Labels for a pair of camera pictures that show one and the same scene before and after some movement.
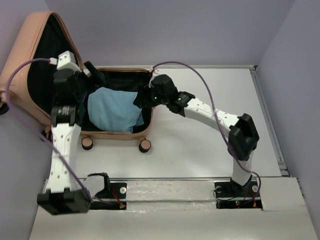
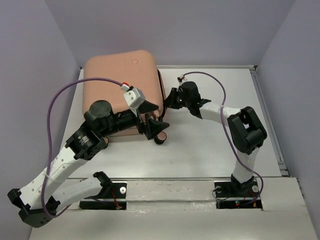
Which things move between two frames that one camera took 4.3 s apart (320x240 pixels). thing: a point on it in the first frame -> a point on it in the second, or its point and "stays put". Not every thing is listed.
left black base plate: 117,190 stays put
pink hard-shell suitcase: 31,84 -> 135,68
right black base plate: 232,189 stays put
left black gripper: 98,78 -> 153,127
